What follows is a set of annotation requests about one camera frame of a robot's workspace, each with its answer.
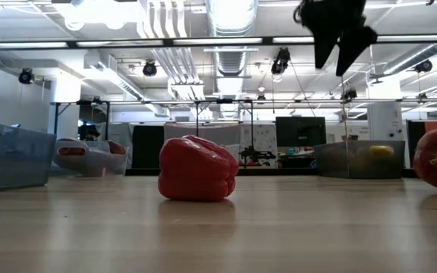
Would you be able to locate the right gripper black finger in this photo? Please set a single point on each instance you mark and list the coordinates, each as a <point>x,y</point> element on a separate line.
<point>324,47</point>
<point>355,45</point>

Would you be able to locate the yellow bell pepper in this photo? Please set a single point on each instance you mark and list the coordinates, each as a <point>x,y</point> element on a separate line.
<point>381,151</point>

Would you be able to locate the red bell pepper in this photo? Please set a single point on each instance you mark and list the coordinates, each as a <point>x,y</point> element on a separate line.
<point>197,170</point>

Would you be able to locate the dark red apple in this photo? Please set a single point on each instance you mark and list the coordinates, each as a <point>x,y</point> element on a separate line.
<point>117,148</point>
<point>70,151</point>

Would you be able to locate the white column device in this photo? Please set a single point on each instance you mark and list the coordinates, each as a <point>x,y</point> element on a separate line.
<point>385,120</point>

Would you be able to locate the black computer monitor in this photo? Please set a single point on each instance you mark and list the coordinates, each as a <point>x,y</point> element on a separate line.
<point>300,130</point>

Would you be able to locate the grey plastic bin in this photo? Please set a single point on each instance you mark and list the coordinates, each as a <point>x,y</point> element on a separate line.
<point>347,163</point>
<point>10,159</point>

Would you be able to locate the black tabletop clamp stand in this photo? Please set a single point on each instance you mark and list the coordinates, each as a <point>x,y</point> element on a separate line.
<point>256,155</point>

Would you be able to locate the white partition panel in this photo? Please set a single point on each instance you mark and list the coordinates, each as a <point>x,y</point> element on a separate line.
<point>211,130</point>

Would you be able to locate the black partition panel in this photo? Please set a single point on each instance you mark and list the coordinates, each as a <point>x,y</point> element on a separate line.
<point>147,147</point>

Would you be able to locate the clear plastic bin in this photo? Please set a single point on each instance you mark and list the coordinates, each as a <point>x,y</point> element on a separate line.
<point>97,163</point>

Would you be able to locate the black ceiling camera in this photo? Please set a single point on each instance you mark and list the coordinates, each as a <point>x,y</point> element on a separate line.
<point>149,69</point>
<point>350,94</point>
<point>424,66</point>
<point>26,76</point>
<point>281,60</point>

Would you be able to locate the silver ceiling ventilation duct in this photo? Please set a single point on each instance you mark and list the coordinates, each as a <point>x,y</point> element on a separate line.
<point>231,38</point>

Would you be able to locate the black table edge rail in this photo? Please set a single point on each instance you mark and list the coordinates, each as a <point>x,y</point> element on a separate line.
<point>279,171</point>

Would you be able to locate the overhead frame bar with lights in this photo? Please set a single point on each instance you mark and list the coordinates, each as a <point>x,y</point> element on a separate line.
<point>167,42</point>

